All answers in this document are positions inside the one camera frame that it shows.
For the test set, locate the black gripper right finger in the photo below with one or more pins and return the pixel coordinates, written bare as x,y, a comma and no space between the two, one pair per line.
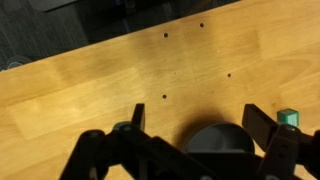
258,121

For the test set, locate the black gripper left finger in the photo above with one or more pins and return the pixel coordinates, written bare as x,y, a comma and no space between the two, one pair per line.
138,116

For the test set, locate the small green block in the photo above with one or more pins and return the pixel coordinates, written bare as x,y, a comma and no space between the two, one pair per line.
288,117

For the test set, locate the dark grey bowl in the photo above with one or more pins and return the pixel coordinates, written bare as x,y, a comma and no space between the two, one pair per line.
220,138

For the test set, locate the round grey floor disc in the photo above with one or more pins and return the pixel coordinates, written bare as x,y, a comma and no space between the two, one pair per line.
16,62

